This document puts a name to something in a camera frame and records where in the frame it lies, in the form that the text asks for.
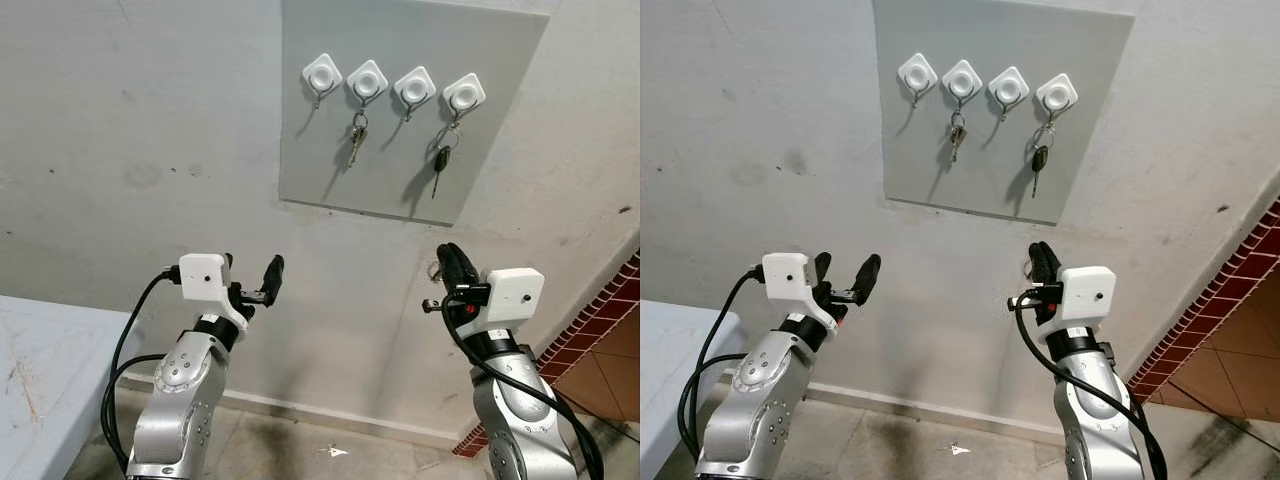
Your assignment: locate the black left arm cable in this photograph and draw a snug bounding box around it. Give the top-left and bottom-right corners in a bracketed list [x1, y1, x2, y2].
[100, 265, 183, 471]
[678, 268, 766, 463]

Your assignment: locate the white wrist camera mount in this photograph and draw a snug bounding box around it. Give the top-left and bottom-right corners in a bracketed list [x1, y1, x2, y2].
[761, 252, 836, 333]
[1050, 266, 1117, 336]
[178, 253, 251, 331]
[480, 267, 546, 336]

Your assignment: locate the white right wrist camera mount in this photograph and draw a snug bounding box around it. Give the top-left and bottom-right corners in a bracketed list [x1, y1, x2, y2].
[480, 267, 546, 336]
[1050, 266, 1117, 336]

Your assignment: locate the light blue plastic table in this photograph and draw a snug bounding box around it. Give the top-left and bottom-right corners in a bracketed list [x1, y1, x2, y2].
[640, 300, 743, 480]
[0, 295, 143, 480]

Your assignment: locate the black-headed car key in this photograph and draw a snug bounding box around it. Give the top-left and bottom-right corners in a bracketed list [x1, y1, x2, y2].
[431, 122, 463, 200]
[1030, 123, 1057, 200]

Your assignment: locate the white skirting board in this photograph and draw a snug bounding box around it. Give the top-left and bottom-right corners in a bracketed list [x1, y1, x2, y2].
[118, 372, 473, 448]
[720, 372, 1069, 446]

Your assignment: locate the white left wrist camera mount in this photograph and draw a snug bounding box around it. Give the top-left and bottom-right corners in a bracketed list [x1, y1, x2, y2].
[178, 253, 251, 331]
[761, 252, 836, 333]

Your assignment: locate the grey wall board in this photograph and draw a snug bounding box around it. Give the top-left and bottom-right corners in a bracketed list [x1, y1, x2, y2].
[872, 0, 1137, 226]
[278, 0, 551, 227]

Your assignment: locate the white square wall hook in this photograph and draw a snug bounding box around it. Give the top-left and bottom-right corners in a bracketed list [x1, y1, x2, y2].
[897, 52, 939, 106]
[393, 66, 438, 122]
[302, 52, 344, 109]
[988, 66, 1031, 121]
[941, 59, 985, 111]
[442, 72, 487, 126]
[346, 59, 390, 109]
[1035, 73, 1079, 126]

